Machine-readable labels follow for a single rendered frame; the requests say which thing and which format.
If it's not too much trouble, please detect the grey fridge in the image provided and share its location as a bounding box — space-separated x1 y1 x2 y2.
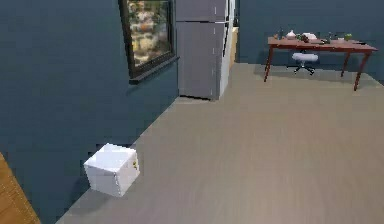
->
175 0 236 101

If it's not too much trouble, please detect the light wooden cupboard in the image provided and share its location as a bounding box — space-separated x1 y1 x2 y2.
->
229 26 240 64

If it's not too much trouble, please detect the black framed window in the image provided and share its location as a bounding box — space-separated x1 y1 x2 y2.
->
117 0 181 85

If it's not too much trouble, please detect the white box safe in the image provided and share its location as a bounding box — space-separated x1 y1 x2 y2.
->
83 142 141 198

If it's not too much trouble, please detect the white round swivel stool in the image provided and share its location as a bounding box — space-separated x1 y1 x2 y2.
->
285 52 320 76

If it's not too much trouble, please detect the red-brown wooden table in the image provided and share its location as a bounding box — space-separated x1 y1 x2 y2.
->
263 36 379 92

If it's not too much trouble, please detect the orange wooden furniture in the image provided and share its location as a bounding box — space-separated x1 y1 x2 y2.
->
0 151 42 224

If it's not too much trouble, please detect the black fridge handle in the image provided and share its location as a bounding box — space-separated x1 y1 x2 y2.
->
222 0 232 58

